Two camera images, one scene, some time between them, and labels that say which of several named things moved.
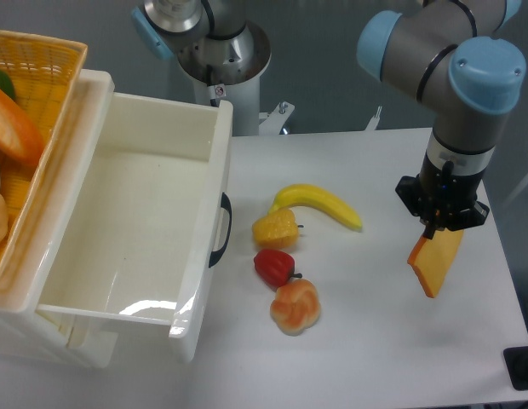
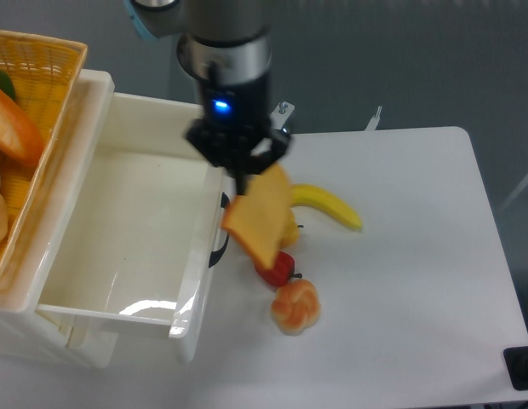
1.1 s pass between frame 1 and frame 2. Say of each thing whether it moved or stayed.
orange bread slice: moved
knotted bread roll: stayed
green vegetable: stayed
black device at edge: stayed
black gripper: moved
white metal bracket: stayed
